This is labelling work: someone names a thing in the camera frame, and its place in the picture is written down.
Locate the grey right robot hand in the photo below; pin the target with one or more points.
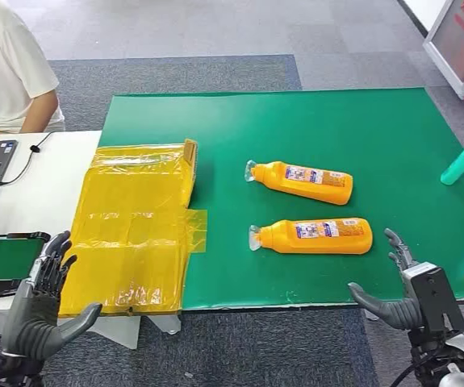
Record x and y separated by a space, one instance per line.
393 315

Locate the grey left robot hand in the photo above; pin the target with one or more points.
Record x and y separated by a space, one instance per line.
29 326

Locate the orange bottle with clear cap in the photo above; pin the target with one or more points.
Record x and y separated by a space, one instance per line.
316 237
304 184

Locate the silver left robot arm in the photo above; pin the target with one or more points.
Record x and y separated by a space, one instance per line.
9 371

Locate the small green belt conveyor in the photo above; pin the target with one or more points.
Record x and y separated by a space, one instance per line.
9 259

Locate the yellow taped cardboard box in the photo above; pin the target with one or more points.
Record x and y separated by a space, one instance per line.
131 229

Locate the white table foot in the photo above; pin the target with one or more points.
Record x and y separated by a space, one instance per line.
162 323

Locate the green table mat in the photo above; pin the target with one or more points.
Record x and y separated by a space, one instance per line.
255 123

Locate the red and white sign cabinet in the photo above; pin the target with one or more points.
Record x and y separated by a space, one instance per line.
461 42

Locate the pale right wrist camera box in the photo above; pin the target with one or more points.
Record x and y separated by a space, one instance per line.
437 299

